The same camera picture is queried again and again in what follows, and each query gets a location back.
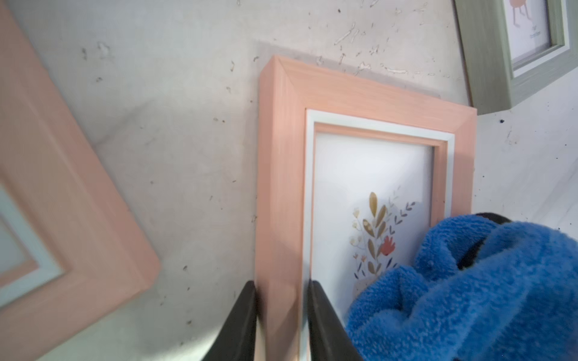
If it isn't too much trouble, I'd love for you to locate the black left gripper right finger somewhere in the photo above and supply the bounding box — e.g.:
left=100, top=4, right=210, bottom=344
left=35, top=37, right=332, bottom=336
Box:
left=307, top=280, right=363, bottom=361

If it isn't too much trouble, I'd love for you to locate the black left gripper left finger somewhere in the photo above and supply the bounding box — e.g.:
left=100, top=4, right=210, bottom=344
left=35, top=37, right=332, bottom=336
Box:
left=203, top=281, right=257, bottom=361

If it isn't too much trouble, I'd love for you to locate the blue microfibre cloth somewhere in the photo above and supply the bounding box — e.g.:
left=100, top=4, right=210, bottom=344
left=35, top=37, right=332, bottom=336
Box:
left=346, top=214, right=577, bottom=360

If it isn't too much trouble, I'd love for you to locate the pink picture frame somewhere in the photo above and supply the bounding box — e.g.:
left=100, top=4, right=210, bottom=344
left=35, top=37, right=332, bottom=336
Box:
left=255, top=55, right=477, bottom=360
left=1, top=5, right=160, bottom=360

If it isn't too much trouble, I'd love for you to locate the green picture frame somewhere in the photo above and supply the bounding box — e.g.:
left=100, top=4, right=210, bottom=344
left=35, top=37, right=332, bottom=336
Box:
left=454, top=1, right=577, bottom=115

